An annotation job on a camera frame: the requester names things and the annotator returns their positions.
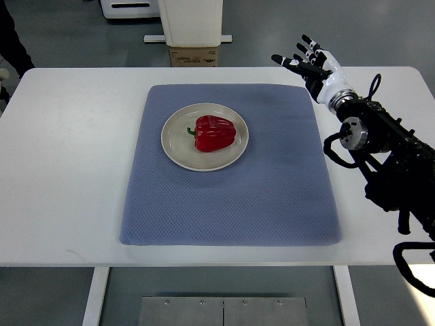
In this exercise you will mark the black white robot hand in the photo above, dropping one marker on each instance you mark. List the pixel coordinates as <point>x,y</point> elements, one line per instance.
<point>323,76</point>

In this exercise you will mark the red bell pepper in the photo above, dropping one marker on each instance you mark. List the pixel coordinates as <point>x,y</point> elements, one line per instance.
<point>212,133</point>

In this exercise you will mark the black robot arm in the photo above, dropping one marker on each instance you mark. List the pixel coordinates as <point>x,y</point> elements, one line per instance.
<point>398,167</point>

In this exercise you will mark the cream round plate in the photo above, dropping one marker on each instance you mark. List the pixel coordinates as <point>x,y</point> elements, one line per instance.
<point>179,145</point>

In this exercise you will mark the blue textured mat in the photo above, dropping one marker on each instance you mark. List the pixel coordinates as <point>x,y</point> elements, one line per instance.
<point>278,193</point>

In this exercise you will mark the brown cardboard box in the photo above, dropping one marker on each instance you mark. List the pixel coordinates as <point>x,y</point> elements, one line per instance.
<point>193,57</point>

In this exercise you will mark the right white table leg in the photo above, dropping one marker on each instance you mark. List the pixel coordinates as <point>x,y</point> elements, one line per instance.
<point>349,310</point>

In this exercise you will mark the white table leg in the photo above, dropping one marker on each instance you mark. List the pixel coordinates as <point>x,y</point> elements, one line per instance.
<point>349,310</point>
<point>96,296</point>

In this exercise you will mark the white cabinet with slot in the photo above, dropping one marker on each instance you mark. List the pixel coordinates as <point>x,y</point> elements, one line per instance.
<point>129,9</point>

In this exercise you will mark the left white table leg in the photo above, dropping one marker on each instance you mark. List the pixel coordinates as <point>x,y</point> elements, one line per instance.
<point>96,296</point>

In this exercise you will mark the white pedestal column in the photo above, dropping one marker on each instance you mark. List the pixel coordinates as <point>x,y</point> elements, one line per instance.
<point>190,24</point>

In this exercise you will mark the grey metal base plate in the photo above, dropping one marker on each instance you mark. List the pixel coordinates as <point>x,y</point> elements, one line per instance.
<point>223,311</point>

